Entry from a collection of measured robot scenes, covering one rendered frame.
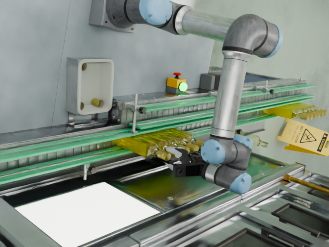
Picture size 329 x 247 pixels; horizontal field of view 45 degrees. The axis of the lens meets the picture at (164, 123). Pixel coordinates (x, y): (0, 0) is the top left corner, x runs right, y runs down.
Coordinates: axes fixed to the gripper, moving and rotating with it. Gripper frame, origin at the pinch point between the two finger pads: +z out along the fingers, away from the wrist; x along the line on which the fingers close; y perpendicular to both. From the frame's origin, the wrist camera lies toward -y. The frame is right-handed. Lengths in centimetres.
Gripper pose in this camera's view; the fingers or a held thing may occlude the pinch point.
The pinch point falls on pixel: (166, 156)
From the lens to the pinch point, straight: 156.1
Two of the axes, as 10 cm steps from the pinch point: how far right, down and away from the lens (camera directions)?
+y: 6.9, -1.4, 7.1
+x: 0.8, -9.6, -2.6
